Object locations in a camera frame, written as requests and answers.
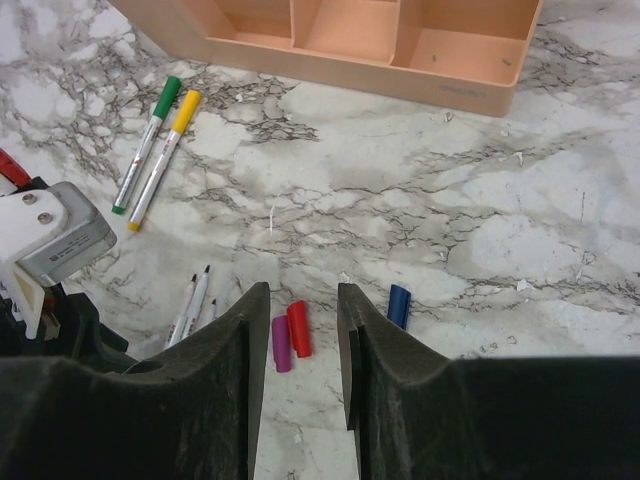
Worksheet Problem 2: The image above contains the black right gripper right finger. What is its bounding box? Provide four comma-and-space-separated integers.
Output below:
337, 284, 639, 479

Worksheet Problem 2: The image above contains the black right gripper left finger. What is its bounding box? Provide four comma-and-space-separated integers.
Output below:
1, 282, 270, 479

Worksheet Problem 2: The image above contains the blue pen cap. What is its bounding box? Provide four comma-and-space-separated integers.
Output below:
387, 284, 411, 330

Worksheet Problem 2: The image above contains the white pen green end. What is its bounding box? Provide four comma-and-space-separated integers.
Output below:
111, 76, 182, 215

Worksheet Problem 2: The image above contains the white pen red end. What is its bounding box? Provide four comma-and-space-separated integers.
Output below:
164, 274, 197, 350

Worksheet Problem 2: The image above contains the white pen yellow end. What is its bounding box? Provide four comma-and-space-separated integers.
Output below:
127, 90, 201, 232

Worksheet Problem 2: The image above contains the purple pen cap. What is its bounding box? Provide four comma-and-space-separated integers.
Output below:
271, 315, 292, 373

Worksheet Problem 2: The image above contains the peach plastic desk organizer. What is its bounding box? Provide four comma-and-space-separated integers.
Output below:
116, 0, 543, 117

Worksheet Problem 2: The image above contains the red pen cap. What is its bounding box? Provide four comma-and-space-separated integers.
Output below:
287, 300, 313, 358

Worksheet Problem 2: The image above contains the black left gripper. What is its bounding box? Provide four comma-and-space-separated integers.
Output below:
1, 285, 136, 373

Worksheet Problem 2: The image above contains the white pen blue end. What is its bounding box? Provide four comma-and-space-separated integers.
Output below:
180, 265, 211, 340

